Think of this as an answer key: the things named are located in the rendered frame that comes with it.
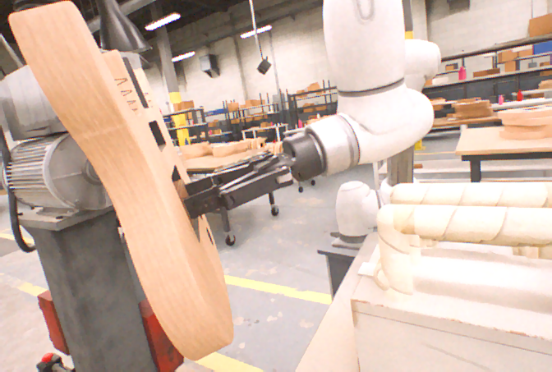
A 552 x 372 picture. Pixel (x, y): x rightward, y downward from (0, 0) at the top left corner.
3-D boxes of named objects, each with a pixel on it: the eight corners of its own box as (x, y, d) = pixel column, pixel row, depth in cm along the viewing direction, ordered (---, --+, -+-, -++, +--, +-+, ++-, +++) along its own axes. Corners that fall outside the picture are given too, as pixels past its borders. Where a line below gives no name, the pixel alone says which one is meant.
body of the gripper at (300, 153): (329, 180, 44) (273, 203, 43) (308, 168, 52) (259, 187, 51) (317, 133, 42) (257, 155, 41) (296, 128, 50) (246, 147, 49)
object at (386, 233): (381, 299, 34) (373, 223, 32) (386, 283, 37) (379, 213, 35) (411, 305, 32) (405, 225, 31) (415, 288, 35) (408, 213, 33)
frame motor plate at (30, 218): (11, 224, 106) (7, 214, 105) (80, 202, 126) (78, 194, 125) (58, 231, 87) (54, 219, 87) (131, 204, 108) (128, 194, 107)
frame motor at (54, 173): (10, 218, 103) (-15, 145, 98) (89, 194, 125) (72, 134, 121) (67, 225, 82) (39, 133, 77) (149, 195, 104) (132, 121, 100)
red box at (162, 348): (128, 365, 135) (108, 294, 129) (151, 345, 146) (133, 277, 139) (164, 383, 122) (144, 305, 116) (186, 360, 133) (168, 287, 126)
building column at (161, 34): (181, 166, 1068) (142, -12, 965) (189, 163, 1103) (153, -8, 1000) (189, 165, 1047) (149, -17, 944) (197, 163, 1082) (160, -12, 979)
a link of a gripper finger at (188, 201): (220, 205, 41) (221, 207, 41) (172, 225, 40) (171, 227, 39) (213, 186, 41) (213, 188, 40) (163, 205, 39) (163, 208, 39)
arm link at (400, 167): (374, 208, 141) (424, 204, 137) (381, 233, 128) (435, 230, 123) (365, 41, 100) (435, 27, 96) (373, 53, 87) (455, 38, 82)
